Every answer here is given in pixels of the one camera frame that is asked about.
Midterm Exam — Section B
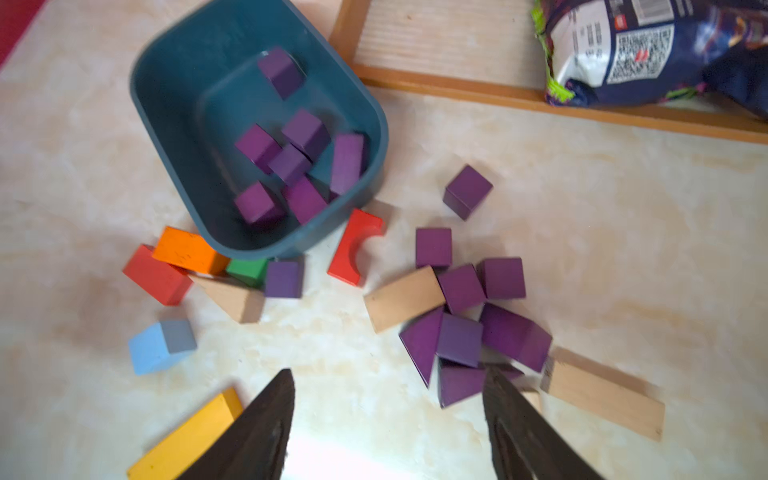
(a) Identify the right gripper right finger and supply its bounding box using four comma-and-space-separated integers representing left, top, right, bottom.
482, 367, 601, 480

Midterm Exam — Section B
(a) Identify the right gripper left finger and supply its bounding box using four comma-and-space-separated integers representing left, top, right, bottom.
180, 369, 295, 480

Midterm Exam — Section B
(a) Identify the purple cube pile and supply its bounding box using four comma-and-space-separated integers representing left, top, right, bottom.
436, 313, 483, 368
438, 263, 486, 315
415, 228, 453, 268
477, 257, 527, 300

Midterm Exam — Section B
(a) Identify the teal plastic storage bin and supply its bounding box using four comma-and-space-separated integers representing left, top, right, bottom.
130, 1, 389, 260

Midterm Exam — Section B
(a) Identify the purple long block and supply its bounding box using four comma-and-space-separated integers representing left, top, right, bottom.
257, 47, 305, 100

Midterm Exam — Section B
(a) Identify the natural wood long block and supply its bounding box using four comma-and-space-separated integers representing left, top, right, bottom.
520, 390, 543, 414

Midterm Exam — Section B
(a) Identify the yellow long block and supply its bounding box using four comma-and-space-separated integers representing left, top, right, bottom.
126, 387, 243, 480

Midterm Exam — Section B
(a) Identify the purple triangle block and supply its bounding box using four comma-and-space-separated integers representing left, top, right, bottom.
438, 359, 525, 409

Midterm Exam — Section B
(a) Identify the purple prism block right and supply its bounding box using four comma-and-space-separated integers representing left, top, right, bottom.
479, 303, 553, 373

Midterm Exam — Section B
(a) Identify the natural wood flat block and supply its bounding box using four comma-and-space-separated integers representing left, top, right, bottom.
541, 348, 665, 442

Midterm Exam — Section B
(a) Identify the light blue block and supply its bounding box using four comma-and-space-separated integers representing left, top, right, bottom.
129, 319, 197, 375

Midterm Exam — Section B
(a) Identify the natural wood triangle block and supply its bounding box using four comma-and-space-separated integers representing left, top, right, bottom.
190, 275, 265, 324

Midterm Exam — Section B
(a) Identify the purple wedge block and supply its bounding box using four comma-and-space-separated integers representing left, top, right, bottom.
399, 307, 444, 387

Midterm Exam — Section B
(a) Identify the green block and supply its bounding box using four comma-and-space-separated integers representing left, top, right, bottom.
226, 258, 269, 289

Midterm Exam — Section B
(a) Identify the natural wood short block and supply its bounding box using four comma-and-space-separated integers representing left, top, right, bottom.
364, 266, 446, 334

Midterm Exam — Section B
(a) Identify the red arch block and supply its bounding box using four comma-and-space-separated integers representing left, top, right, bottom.
327, 209, 385, 287

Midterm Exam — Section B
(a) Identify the orange block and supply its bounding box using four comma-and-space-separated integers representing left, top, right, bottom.
152, 226, 231, 276

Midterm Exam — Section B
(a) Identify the purple cube pile top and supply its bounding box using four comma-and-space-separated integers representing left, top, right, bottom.
415, 228, 453, 268

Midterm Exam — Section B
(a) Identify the lone purple cube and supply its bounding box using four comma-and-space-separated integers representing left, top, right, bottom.
443, 165, 493, 220

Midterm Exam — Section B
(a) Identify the wooden three-tier shelf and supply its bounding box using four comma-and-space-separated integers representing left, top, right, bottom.
329, 1, 767, 144

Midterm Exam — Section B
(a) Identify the purple snack bag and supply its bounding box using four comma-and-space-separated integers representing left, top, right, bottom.
532, 0, 767, 119

